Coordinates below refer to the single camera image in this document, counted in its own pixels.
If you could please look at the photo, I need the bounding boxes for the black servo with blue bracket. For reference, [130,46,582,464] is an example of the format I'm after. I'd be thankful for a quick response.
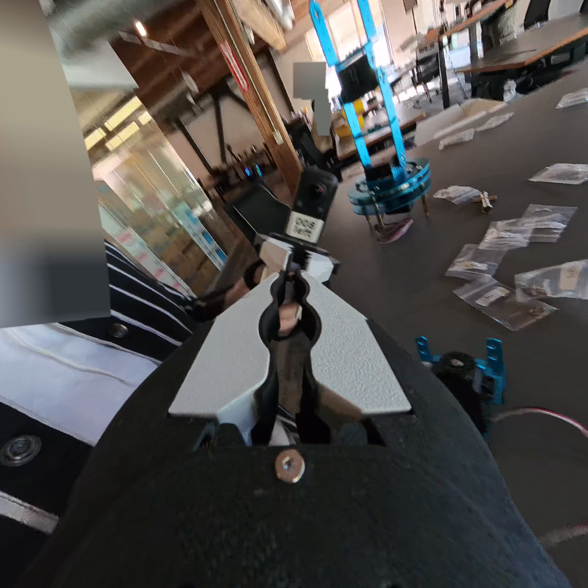
[416,337,506,437]

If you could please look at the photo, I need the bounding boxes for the orange-edged side desk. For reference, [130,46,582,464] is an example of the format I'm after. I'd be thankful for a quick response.
[455,23,588,99]

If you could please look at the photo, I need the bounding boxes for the scattered clear screw bags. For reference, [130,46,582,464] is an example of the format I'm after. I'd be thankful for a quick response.
[413,87,588,331]

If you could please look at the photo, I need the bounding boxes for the wooden support post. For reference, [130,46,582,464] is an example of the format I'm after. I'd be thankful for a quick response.
[195,0,305,196]

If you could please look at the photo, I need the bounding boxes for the red white cable bundle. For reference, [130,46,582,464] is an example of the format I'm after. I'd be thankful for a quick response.
[374,218,414,243]

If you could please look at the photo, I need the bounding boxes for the person's left hand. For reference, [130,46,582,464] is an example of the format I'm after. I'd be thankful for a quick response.
[229,275,264,302]

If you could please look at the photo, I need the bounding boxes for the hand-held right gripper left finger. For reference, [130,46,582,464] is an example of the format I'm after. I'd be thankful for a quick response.
[168,271,295,445]

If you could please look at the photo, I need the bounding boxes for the brown background desk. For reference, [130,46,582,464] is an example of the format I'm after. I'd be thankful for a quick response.
[439,0,513,36]

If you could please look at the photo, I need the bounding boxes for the person's striped white jacket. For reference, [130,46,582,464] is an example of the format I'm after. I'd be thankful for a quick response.
[0,317,207,538]

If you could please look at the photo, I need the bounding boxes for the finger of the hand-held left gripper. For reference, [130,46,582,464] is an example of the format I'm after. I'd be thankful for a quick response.
[300,255,340,288]
[258,236,296,275]

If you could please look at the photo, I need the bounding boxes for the dark grey desk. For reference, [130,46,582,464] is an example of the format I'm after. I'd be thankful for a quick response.
[317,78,588,588]

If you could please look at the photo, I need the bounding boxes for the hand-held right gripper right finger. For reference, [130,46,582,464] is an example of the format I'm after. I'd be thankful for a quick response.
[294,271,412,443]

